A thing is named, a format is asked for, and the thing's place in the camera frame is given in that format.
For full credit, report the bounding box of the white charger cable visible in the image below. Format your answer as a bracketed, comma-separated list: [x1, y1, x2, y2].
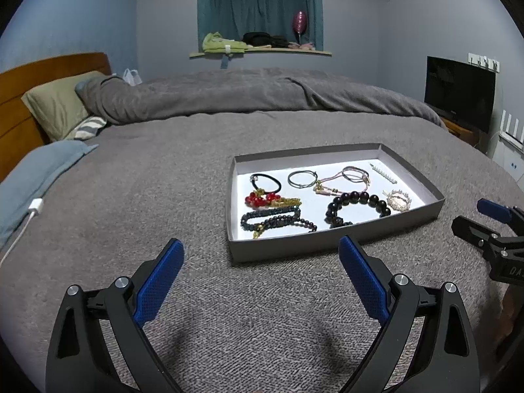
[0, 198, 45, 269]

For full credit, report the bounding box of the grey cord bracelet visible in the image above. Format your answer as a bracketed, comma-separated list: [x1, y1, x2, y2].
[341, 166, 371, 184]
[287, 170, 319, 188]

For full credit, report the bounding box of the black television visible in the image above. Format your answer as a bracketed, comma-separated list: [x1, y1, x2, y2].
[423, 55, 497, 134]

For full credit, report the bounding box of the person's right hand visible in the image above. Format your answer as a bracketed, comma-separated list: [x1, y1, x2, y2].
[499, 284, 519, 341]

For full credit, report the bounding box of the wooden window sill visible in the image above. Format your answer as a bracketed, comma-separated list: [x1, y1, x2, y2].
[189, 47, 333, 59]

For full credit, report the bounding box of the black hair tie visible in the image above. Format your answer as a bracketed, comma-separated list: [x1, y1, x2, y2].
[250, 173, 282, 194]

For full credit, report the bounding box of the teal curtain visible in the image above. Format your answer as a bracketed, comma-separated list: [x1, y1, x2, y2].
[197, 0, 326, 52]

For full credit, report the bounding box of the wooden headboard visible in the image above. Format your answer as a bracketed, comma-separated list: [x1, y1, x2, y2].
[0, 52, 112, 183]

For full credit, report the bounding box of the striped pillow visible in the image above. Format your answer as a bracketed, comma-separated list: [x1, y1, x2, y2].
[65, 115, 108, 140]

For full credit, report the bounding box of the green cloth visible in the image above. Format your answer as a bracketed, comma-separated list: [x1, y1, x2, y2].
[202, 32, 248, 54]

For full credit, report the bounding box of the blue blanket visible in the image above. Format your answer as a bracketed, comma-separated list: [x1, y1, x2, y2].
[0, 140, 99, 250]

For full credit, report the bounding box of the grey cardboard box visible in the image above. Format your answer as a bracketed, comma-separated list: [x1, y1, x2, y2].
[226, 142, 445, 265]

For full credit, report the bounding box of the grey knitted bedspread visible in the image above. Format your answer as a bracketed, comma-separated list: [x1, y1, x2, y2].
[0, 108, 524, 393]

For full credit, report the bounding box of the maroon and blue beaded necklace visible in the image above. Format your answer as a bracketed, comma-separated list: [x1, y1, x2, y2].
[240, 206, 318, 240]

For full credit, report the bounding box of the white wall hook rack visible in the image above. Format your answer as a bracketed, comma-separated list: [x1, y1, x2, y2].
[468, 52, 501, 72]

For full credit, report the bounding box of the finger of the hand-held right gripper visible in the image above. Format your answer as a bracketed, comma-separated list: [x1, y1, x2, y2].
[451, 215, 512, 260]
[477, 198, 524, 226]

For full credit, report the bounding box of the white cabinet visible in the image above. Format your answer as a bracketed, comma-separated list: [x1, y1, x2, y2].
[489, 135, 524, 191]

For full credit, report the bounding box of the green pillow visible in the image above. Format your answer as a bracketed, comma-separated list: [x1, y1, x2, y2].
[20, 70, 108, 142]

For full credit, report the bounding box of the pearl hair clip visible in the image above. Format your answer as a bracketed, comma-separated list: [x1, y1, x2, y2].
[369, 163, 398, 184]

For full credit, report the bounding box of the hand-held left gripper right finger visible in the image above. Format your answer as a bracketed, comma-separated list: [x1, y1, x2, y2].
[338, 235, 480, 393]

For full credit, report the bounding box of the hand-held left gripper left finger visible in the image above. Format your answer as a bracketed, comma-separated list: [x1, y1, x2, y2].
[45, 238, 185, 393]

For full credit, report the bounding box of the wooden television stand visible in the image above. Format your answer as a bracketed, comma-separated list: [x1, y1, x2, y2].
[440, 115, 486, 148]

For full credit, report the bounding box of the dark wooden bead bracelet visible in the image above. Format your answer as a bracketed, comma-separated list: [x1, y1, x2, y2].
[325, 190, 392, 229]

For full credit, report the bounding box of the white router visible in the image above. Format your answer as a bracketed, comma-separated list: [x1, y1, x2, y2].
[497, 108, 524, 150]

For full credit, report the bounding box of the black cloth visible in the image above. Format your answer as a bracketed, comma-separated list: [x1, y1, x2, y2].
[242, 31, 292, 48]

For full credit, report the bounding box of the pink cord bracelet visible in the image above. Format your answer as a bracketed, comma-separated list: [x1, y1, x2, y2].
[313, 171, 371, 196]

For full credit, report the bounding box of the red bead gold chain bracelet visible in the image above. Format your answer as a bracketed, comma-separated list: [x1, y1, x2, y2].
[245, 187, 302, 210]

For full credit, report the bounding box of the folded grey duvet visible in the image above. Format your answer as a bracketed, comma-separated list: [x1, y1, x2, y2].
[76, 67, 445, 127]

